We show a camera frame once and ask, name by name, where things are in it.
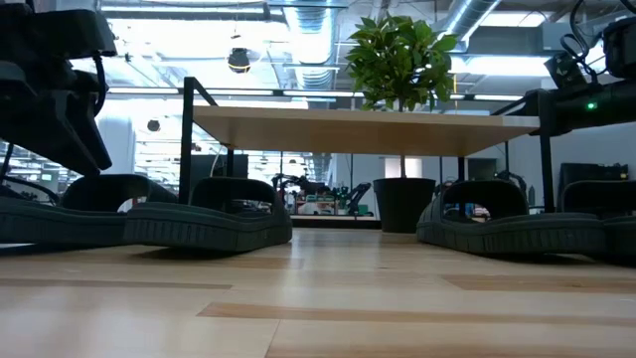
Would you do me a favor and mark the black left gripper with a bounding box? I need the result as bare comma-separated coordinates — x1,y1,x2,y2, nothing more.
0,9,118,177

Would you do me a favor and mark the black cabinet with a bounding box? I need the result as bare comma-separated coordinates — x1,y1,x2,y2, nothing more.
557,162,630,193

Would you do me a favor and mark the black ceiling spotlight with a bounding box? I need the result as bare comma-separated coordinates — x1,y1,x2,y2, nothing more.
227,47,252,75

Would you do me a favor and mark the long ceiling light strip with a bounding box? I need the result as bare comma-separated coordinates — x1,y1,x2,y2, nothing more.
106,88,180,95
473,93,524,102

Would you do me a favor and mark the dark green rubber slide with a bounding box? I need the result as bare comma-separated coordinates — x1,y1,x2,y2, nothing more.
122,176,294,253
0,173,179,246
558,179,636,261
415,179,608,257

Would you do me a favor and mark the silver ribbed ventilation duct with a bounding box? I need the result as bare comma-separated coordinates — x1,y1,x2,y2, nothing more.
282,4,344,90

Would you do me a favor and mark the curved black cable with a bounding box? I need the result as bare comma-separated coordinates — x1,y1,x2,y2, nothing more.
0,174,62,206

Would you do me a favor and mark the wooden shelf with black frame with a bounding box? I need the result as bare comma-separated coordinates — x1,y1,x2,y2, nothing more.
178,76,557,215

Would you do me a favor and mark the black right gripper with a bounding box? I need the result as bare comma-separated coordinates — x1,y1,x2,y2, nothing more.
526,84,585,136

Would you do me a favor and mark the green leafy potted plant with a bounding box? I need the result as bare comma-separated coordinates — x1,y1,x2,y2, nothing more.
344,13,459,180

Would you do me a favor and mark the black computer monitor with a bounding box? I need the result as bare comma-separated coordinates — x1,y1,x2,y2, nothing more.
190,153,249,181

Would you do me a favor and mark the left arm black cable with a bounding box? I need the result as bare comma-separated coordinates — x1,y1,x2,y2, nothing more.
91,54,109,118

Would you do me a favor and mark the black table edge rail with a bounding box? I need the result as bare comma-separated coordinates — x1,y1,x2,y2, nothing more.
290,215,383,231

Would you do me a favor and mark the black plant pot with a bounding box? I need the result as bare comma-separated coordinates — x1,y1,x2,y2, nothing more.
372,177,437,235

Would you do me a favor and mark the white round pillar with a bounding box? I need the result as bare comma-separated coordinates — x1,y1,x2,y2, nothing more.
97,114,137,176

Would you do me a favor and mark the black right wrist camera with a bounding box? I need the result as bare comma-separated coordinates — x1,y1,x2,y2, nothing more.
544,51,588,91

